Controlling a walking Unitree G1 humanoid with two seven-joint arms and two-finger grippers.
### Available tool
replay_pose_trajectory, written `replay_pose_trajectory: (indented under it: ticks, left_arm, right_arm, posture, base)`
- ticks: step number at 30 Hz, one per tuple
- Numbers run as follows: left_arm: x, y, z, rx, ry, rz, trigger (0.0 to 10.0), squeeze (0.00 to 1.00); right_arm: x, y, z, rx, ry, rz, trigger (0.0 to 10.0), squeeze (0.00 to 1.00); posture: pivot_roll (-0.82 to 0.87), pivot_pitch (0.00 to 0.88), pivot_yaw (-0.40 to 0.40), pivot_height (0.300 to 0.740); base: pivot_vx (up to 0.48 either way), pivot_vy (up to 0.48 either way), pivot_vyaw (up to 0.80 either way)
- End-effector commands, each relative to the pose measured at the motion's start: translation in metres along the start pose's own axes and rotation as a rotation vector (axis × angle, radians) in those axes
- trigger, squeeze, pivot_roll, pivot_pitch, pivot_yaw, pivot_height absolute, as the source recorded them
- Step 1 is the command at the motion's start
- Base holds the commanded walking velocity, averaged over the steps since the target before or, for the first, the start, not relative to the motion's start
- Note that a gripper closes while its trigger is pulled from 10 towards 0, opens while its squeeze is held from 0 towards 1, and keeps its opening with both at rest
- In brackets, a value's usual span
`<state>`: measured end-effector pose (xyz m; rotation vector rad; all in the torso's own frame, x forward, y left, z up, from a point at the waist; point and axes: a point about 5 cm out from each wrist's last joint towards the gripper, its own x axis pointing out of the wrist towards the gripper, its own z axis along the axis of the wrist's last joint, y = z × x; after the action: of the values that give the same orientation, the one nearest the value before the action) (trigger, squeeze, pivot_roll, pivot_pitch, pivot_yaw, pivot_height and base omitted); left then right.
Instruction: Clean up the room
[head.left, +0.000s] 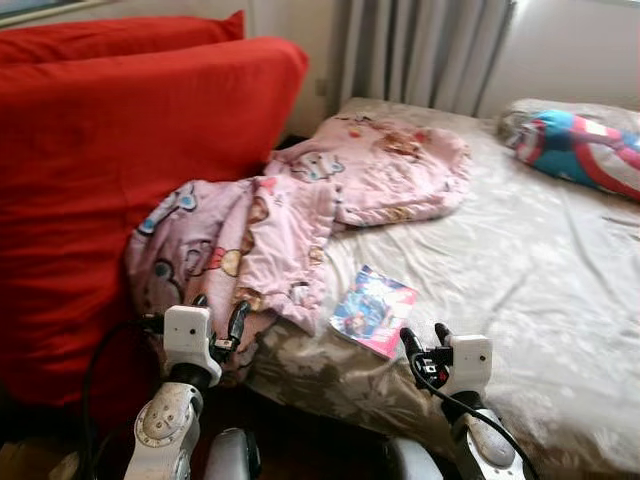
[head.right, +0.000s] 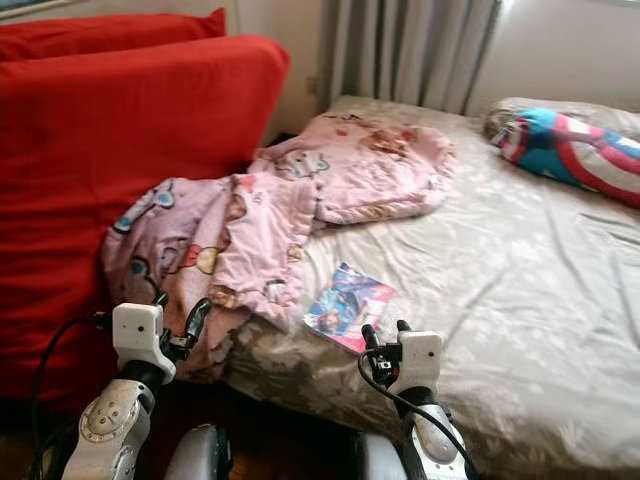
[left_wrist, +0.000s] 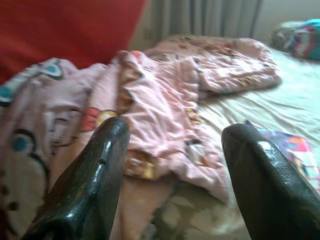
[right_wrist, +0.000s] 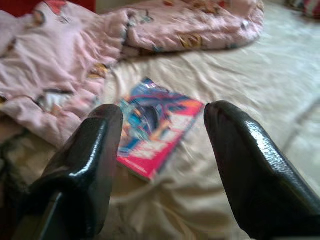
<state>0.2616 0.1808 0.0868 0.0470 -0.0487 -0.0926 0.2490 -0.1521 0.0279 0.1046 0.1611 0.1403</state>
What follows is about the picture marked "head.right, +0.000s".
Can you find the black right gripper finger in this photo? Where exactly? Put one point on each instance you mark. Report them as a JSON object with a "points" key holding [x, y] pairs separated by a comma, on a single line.
{"points": [[370, 339], [403, 328]]}

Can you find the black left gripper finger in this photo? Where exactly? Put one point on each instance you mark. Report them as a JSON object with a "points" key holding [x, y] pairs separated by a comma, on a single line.
{"points": [[158, 298], [198, 316]]}

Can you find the pink blue comic book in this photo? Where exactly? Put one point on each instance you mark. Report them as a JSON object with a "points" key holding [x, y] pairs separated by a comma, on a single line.
{"points": [[348, 308]]}

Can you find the pink cartoon blanket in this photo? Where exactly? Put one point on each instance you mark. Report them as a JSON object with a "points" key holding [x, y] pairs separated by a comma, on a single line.
{"points": [[360, 170]]}

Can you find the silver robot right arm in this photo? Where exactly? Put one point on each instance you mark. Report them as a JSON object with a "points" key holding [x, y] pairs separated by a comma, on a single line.
{"points": [[435, 440]]}

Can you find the silver robot right leg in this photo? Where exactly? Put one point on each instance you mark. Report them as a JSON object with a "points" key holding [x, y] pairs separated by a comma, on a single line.
{"points": [[380, 462]]}

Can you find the red folded futon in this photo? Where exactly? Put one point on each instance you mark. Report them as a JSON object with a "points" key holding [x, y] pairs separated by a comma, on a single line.
{"points": [[120, 200]]}

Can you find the beige floral bed sheet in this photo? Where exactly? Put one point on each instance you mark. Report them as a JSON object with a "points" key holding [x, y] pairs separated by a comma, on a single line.
{"points": [[510, 290]]}

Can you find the blue red striped bolster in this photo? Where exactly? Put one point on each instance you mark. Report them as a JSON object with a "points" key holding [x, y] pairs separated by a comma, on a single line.
{"points": [[570, 150]]}

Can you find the grey pleated curtain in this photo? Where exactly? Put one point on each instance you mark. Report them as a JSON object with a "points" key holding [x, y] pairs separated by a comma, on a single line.
{"points": [[410, 50]]}

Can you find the white window blind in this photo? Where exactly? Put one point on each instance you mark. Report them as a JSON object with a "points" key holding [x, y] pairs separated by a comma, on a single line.
{"points": [[570, 45]]}

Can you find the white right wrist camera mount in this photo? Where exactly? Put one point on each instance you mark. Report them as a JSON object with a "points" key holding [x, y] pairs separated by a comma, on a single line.
{"points": [[423, 358]]}

